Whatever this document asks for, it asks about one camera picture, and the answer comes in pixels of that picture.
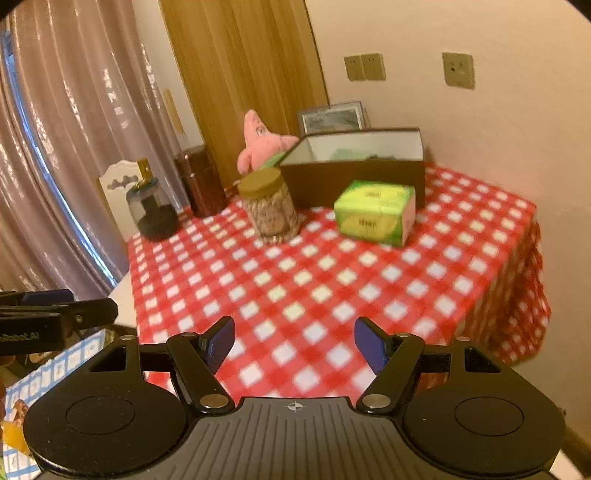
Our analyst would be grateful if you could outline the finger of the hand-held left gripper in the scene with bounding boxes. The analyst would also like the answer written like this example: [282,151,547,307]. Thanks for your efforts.
[0,289,74,308]
[0,298,119,330]

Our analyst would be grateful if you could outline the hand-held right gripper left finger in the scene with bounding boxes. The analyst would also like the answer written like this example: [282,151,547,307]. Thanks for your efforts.
[88,316,236,414]

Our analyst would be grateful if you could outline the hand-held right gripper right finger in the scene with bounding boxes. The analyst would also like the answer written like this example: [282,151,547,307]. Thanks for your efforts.
[354,316,504,414]

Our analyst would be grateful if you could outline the brown cardboard box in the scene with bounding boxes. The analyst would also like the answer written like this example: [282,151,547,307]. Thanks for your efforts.
[279,127,426,209]

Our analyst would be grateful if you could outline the blue white patterned box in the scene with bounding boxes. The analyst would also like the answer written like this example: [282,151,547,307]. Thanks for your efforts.
[0,330,109,476]

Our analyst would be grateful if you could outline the red white checkered tablecloth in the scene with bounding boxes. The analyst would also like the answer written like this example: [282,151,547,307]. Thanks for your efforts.
[126,161,552,402]

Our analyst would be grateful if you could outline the glass jar with black base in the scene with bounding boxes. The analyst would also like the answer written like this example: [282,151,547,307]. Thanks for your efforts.
[126,178,180,242]

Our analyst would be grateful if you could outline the green tissue pack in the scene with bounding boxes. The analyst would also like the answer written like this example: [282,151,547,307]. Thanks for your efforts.
[333,180,416,247]

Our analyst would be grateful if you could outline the white wooden chair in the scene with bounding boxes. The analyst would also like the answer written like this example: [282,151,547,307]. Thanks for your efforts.
[96,158,153,329]

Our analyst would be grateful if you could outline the nut jar with gold lid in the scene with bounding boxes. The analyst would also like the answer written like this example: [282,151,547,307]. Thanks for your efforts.
[238,167,300,241]

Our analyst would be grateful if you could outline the brown metal canister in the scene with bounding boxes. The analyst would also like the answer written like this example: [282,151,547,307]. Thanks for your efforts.
[174,145,229,217]

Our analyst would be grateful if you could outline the pale pink curtain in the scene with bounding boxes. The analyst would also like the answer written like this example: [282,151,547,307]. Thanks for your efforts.
[0,0,204,301]

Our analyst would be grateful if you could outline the pink starfish plush toy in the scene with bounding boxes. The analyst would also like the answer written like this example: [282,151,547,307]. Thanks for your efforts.
[237,109,300,175]

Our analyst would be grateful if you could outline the framed picture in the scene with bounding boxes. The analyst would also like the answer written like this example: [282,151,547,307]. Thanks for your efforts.
[297,100,370,137]

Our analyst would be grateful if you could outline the wooden door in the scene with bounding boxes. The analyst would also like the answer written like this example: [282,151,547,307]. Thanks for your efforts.
[159,0,329,185]

